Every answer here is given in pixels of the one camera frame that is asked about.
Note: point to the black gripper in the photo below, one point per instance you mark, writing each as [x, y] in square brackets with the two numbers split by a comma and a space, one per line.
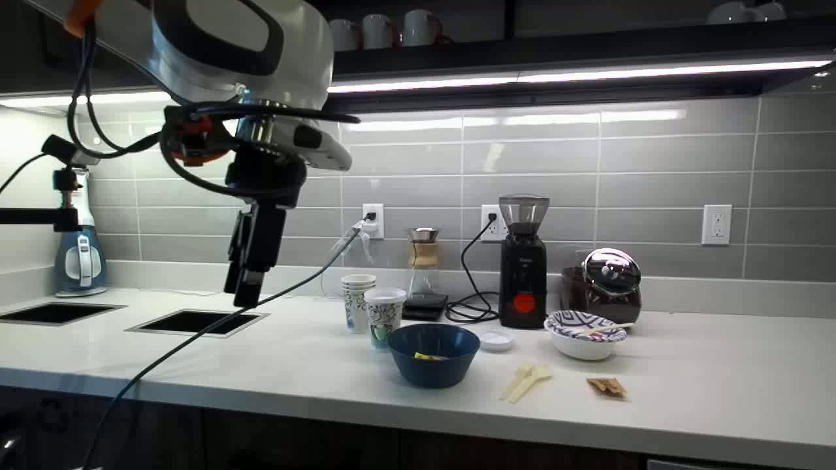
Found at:
[261, 185]

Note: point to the patterned white paper cup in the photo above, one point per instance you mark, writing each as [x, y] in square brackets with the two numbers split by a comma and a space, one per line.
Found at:
[356, 301]
[385, 325]

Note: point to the small flat white lid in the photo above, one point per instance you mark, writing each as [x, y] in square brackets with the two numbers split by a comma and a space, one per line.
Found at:
[497, 343]

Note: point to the white wall outlet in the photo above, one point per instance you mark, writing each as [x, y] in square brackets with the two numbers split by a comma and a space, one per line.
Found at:
[497, 231]
[717, 224]
[372, 210]

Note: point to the wooden cutlery piece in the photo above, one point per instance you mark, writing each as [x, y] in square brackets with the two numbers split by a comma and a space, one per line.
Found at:
[534, 381]
[521, 381]

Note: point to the LED light strip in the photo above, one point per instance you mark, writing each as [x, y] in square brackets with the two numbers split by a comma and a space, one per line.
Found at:
[608, 74]

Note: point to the dark wall shelf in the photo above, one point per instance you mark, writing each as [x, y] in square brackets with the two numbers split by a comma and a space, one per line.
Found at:
[608, 40]

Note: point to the black coffee scale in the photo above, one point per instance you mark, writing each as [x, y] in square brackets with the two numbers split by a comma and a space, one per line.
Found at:
[423, 305]

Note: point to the white bowl with blue pattern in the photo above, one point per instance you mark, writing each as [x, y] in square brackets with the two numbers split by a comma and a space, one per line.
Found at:
[584, 343]

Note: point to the dark base cabinet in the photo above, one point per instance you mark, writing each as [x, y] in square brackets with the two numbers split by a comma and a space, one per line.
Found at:
[261, 445]

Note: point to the black coffee grinder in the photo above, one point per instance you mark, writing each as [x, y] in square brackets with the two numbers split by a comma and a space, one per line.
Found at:
[523, 269]

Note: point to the white stacked dishes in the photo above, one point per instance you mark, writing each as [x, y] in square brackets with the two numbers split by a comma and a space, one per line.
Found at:
[746, 14]

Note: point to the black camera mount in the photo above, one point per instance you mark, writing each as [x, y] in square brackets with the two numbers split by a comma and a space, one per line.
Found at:
[61, 150]

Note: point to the white mug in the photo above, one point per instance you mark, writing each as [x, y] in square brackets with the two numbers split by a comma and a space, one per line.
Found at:
[342, 34]
[422, 26]
[379, 28]

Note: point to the glass pour-over carafe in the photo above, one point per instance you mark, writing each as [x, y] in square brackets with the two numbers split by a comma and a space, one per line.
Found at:
[423, 265]

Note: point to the black recessed counter well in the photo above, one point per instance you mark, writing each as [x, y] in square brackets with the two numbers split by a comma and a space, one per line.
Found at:
[196, 322]

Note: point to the dark blue bowl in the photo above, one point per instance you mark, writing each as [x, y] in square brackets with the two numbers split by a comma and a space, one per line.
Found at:
[432, 368]

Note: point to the shiny metal kettle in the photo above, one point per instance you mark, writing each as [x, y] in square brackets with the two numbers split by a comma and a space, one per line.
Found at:
[608, 282]

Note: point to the white plastic cup lid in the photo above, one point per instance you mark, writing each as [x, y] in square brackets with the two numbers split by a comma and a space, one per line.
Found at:
[385, 296]

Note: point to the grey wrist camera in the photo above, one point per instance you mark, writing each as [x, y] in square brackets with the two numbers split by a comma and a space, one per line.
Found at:
[328, 150]

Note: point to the white plug adapter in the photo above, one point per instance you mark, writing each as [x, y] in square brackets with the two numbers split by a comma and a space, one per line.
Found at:
[369, 227]

